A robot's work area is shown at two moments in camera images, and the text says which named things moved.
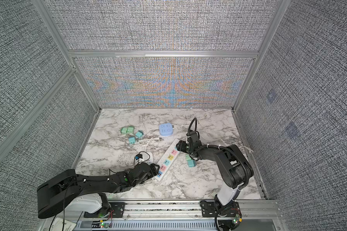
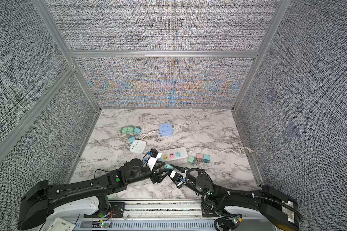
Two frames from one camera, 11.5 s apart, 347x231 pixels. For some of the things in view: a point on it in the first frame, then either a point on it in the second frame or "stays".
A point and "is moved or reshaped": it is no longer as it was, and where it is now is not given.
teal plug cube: x=192 y=163 -> x=168 y=166
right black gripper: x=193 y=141 -> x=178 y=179
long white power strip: x=167 y=161 is moved or reshaped
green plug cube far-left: x=124 y=130 stays
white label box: x=57 y=225 stays
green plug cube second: x=130 y=130 stays
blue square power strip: x=166 y=129 stays
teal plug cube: x=132 y=140 stays
